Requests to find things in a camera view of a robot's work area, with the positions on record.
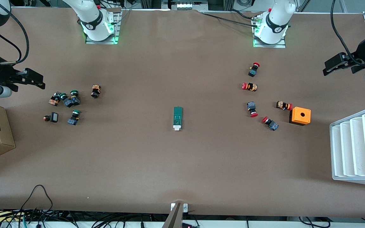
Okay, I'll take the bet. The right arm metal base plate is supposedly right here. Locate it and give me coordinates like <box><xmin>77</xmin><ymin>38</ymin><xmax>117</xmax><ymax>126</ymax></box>
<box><xmin>85</xmin><ymin>9</ymin><xmax>122</xmax><ymax>45</ymax></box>

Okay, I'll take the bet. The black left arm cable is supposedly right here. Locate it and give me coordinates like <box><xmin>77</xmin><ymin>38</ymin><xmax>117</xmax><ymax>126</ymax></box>
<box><xmin>330</xmin><ymin>0</ymin><xmax>365</xmax><ymax>67</ymax></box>

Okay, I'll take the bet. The green load switch white handle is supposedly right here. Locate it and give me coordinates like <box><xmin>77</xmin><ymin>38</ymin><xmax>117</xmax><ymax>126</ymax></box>
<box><xmin>173</xmin><ymin>106</ymin><xmax>183</xmax><ymax>131</ymax></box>

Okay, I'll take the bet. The silver frame with white light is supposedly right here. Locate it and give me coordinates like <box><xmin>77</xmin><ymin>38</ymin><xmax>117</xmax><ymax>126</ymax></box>
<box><xmin>162</xmin><ymin>0</ymin><xmax>208</xmax><ymax>10</ymax></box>

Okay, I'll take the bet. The black square switch red tip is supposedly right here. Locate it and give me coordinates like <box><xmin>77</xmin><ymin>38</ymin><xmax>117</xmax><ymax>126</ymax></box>
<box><xmin>43</xmin><ymin>112</ymin><xmax>59</xmax><ymax>123</ymax></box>

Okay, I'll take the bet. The black curled cable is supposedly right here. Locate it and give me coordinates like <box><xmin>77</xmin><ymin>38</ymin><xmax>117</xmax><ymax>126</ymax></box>
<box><xmin>298</xmin><ymin>216</ymin><xmax>332</xmax><ymax>228</ymax></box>

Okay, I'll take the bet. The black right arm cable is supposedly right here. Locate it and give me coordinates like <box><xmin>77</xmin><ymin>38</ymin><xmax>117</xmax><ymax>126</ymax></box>
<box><xmin>0</xmin><ymin>0</ymin><xmax>30</xmax><ymax>64</ymax></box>

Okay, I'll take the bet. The brown table cover sheet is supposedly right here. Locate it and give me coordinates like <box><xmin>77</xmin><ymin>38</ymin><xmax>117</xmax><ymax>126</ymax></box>
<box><xmin>0</xmin><ymin>7</ymin><xmax>365</xmax><ymax>219</ymax></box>

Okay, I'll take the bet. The black base cable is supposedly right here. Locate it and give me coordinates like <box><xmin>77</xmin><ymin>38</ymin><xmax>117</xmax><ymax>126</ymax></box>
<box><xmin>230</xmin><ymin>9</ymin><xmax>256</xmax><ymax>21</ymax></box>
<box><xmin>198</xmin><ymin>12</ymin><xmax>255</xmax><ymax>26</ymax></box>

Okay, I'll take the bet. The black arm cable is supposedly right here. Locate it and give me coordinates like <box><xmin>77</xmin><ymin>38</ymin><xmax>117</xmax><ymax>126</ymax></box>
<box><xmin>330</xmin><ymin>0</ymin><xmax>365</xmax><ymax>67</ymax></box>
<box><xmin>0</xmin><ymin>0</ymin><xmax>30</xmax><ymax>64</ymax></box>

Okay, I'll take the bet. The orange button enclosure box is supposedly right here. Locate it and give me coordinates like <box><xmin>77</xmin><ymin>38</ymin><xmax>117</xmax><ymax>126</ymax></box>
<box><xmin>289</xmin><ymin>107</ymin><xmax>311</xmax><ymax>126</ymax></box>

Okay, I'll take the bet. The black cable bundle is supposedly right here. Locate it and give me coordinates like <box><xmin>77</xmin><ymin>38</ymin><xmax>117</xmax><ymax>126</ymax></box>
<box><xmin>0</xmin><ymin>207</ymin><xmax>170</xmax><ymax>228</ymax></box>

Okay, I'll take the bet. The green button blue block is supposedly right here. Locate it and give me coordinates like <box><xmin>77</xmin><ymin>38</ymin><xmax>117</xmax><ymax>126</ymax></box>
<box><xmin>59</xmin><ymin>93</ymin><xmax>73</xmax><ymax>108</ymax></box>
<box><xmin>70</xmin><ymin>90</ymin><xmax>81</xmax><ymax>106</ymax></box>
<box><xmin>67</xmin><ymin>109</ymin><xmax>81</xmax><ymax>126</ymax></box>

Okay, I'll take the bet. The yellow tag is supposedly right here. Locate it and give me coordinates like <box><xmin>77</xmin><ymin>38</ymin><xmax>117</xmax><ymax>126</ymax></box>
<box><xmin>0</xmin><ymin>212</ymin><xmax>23</xmax><ymax>222</ymax></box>

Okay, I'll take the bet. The red mushroom button blue block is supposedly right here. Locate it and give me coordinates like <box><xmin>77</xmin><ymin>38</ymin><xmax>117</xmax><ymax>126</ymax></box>
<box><xmin>261</xmin><ymin>116</ymin><xmax>279</xmax><ymax>131</ymax></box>
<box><xmin>248</xmin><ymin>62</ymin><xmax>260</xmax><ymax>77</ymax></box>
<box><xmin>247</xmin><ymin>101</ymin><xmax>259</xmax><ymax>118</ymax></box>

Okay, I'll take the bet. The aluminium camera mount post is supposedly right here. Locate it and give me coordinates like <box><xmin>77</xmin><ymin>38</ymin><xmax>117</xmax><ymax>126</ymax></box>
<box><xmin>162</xmin><ymin>203</ymin><xmax>189</xmax><ymax>228</ymax></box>

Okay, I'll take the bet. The white slotted tray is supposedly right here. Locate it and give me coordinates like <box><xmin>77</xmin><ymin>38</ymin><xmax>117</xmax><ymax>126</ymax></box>
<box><xmin>330</xmin><ymin>105</ymin><xmax>365</xmax><ymax>188</ymax></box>

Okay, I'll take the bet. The black looped cable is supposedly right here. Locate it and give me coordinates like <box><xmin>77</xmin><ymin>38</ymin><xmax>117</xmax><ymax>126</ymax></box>
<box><xmin>20</xmin><ymin>185</ymin><xmax>54</xmax><ymax>219</ymax></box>

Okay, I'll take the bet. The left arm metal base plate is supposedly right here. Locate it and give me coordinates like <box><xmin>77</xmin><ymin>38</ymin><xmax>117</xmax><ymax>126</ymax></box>
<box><xmin>253</xmin><ymin>14</ymin><xmax>287</xmax><ymax>48</ymax></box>

